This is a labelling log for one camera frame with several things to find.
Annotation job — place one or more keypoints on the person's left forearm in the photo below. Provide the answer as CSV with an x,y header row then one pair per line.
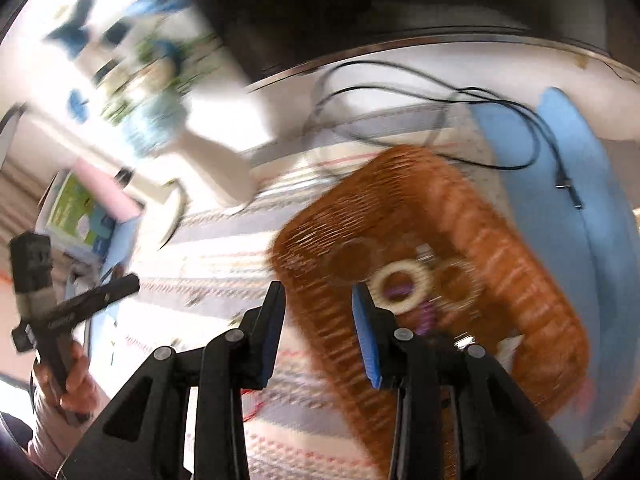
x,y
47,435

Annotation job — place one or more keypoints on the brown wicker basket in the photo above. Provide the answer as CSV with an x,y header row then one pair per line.
x,y
525,260

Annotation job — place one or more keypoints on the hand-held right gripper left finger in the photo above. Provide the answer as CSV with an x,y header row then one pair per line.
x,y
272,340

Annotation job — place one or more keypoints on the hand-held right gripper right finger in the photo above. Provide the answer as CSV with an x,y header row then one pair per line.
x,y
370,340

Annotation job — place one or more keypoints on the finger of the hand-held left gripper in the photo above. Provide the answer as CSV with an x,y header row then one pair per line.
x,y
117,290

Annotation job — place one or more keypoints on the pink book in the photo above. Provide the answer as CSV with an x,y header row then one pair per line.
x,y
105,190

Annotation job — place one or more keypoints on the black monitor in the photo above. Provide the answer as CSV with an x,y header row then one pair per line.
x,y
375,0

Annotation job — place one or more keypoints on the striped woven mat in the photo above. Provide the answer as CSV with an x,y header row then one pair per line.
x,y
210,270

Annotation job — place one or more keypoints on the white desk lamp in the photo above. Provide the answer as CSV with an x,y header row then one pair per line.
x,y
160,210

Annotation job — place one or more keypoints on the green book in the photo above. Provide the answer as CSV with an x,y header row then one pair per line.
x,y
70,210

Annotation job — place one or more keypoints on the white ribbed vase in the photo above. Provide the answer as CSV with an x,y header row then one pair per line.
x,y
220,170

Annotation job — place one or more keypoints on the person's left hand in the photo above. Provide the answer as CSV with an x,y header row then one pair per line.
x,y
82,390

